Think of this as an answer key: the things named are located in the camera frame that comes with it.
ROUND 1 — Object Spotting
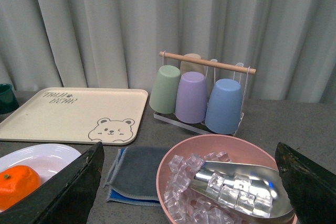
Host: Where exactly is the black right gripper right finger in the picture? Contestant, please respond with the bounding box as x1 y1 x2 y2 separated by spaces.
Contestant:
275 142 335 223

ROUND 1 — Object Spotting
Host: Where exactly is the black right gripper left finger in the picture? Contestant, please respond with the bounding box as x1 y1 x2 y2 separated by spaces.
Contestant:
1 143 104 223

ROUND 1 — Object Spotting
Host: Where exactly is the white round plate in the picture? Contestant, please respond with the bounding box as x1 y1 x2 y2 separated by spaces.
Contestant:
1 144 80 184

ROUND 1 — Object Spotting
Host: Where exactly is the orange mandarin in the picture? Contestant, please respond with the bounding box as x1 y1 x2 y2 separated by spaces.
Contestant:
1 165 41 211

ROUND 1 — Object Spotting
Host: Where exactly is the metal scoop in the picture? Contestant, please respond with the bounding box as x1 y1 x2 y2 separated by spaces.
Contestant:
190 161 295 223

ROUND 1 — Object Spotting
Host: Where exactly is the clear ice cube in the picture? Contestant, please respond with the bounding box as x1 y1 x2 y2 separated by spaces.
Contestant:
168 155 184 173
218 185 240 208
253 195 272 218
235 191 255 215
233 175 252 193
206 173 225 197

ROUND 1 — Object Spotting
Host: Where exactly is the blue cloth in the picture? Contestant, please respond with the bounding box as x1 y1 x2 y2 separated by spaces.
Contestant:
106 148 161 207

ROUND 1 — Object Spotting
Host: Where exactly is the grey cloth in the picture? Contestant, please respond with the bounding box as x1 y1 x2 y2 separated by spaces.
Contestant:
103 146 171 201

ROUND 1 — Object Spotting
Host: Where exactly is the pink bowl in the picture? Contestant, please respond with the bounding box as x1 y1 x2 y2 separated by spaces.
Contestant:
156 134 277 223

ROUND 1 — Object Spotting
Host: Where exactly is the beige bear tray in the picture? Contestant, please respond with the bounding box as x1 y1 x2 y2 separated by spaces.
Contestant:
1 88 148 145

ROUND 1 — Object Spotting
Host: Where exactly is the dark green mug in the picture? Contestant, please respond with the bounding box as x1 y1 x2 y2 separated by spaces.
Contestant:
0 83 19 114

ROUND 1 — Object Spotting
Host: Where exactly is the blue cup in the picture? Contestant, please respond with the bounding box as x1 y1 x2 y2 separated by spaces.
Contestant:
205 79 243 134

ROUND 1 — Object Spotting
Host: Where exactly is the green cup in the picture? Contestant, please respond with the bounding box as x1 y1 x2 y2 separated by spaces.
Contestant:
149 65 181 114

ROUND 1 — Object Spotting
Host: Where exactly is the purple cup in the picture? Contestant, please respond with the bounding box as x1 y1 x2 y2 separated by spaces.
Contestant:
175 71 207 124

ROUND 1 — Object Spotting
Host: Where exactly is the beige cup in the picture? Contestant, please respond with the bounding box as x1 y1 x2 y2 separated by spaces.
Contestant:
180 54 205 75

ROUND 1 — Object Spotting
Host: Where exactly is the white cup rack wooden handle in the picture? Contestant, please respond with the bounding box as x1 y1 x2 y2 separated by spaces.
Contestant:
153 51 256 136

